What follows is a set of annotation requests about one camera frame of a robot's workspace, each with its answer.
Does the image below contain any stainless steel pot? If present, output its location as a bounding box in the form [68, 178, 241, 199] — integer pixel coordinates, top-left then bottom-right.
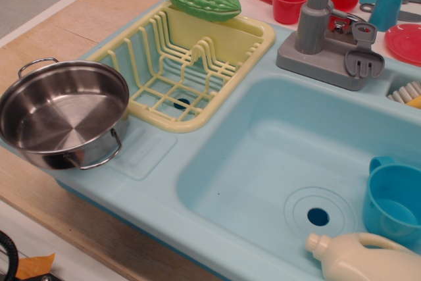
[1, 58, 129, 170]

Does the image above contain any yellow plastic dish rack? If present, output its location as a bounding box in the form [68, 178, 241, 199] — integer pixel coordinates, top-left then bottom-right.
[85, 1, 276, 133]

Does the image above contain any red plastic cup front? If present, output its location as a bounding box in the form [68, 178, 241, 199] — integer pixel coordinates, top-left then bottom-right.
[272, 0, 307, 25]

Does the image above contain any grey toy faucet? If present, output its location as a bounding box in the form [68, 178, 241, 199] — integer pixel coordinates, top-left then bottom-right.
[276, 0, 377, 91]

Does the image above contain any grey toy spatula fork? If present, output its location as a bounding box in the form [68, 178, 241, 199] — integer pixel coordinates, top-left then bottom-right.
[344, 22, 385, 78]

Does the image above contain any blue plastic cup upside-down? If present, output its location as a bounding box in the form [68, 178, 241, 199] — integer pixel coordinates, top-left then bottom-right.
[368, 0, 402, 32]

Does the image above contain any light blue toy sink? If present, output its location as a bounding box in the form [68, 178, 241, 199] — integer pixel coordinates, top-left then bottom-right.
[1, 47, 420, 280]

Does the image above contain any red plastic plate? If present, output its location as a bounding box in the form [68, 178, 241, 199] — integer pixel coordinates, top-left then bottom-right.
[384, 24, 420, 66]

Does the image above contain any grey toy knife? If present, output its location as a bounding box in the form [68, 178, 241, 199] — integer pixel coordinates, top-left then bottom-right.
[359, 3, 421, 22]

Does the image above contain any white bristle dish brush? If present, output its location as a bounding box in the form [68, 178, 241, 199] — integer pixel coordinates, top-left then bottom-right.
[387, 81, 421, 109]

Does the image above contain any blue plastic mug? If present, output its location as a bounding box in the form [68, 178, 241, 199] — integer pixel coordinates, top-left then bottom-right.
[362, 156, 420, 247]

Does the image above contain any orange tape piece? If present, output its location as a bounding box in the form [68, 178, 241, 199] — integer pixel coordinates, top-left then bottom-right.
[16, 253, 55, 280]

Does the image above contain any cream plastic detergent bottle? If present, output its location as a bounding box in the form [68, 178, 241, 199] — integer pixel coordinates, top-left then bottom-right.
[305, 233, 420, 280]

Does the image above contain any black cable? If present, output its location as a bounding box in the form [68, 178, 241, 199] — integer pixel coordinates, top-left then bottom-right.
[0, 230, 20, 281]

